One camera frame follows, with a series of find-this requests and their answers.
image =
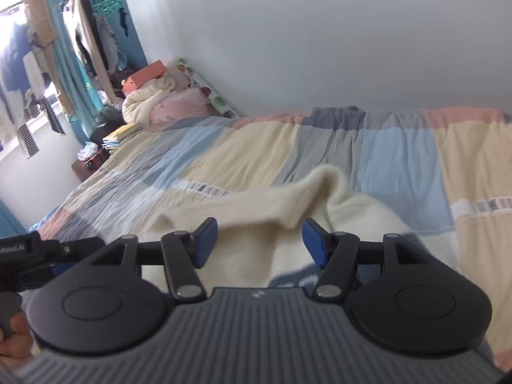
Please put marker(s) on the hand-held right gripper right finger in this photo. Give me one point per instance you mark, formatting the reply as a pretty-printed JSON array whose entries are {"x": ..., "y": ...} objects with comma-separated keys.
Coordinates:
[{"x": 314, "y": 244}]

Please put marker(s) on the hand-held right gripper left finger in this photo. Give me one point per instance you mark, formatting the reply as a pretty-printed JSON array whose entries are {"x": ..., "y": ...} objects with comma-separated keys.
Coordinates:
[{"x": 207, "y": 244}]

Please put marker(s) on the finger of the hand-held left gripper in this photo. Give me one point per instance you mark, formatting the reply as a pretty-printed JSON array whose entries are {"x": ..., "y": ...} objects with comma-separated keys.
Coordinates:
[{"x": 82, "y": 248}]

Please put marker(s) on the striped fleece blanket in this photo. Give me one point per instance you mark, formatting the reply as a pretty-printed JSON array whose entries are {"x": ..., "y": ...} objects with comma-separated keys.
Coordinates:
[{"x": 256, "y": 208}]

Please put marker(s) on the navy and white hanging clothes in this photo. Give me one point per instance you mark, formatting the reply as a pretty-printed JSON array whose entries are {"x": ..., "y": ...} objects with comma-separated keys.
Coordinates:
[{"x": 18, "y": 72}]

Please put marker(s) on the dark hanging clothes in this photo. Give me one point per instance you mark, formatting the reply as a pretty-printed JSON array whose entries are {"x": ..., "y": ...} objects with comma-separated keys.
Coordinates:
[{"x": 106, "y": 44}]

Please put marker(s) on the green clothes hangers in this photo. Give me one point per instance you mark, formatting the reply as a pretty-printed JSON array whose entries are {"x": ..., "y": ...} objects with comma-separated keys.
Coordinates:
[{"x": 104, "y": 2}]

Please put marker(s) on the person's left hand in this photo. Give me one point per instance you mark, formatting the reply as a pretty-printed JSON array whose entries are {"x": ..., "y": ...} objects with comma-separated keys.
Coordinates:
[{"x": 16, "y": 346}]

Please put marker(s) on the teal cloth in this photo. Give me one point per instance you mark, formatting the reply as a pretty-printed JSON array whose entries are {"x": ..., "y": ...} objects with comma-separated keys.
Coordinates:
[{"x": 10, "y": 222}]

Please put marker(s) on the brown nightstand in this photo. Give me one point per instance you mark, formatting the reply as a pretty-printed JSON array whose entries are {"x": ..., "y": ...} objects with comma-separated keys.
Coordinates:
[{"x": 88, "y": 168}]

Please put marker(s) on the patchwork bed quilt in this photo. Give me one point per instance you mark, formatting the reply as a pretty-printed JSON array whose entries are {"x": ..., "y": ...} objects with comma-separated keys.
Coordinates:
[{"x": 248, "y": 144}]

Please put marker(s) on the stack of books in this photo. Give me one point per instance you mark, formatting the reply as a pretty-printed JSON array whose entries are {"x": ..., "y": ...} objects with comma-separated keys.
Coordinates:
[{"x": 120, "y": 136}]

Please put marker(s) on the striped hanging garment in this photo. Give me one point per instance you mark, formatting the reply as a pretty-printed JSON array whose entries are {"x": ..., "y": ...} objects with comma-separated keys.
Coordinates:
[{"x": 27, "y": 140}]

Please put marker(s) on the pink pillow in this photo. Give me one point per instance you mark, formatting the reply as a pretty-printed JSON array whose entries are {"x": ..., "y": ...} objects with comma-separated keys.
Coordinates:
[{"x": 180, "y": 106}]

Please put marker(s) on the white dotted pillow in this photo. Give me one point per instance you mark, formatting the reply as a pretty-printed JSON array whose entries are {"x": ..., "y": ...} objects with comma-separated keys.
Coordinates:
[{"x": 212, "y": 94}]

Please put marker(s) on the cream fluffy blanket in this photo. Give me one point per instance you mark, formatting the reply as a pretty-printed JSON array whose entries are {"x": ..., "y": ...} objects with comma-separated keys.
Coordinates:
[{"x": 140, "y": 102}]

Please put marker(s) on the orange box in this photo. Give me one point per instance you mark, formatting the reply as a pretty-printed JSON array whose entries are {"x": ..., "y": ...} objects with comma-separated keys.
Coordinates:
[{"x": 144, "y": 76}]

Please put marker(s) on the teal curtain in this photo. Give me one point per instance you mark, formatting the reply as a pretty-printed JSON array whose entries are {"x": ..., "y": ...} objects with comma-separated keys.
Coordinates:
[{"x": 70, "y": 68}]

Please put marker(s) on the beige hanging coat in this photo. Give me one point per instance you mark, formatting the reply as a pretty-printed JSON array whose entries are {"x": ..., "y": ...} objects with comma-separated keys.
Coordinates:
[{"x": 86, "y": 36}]

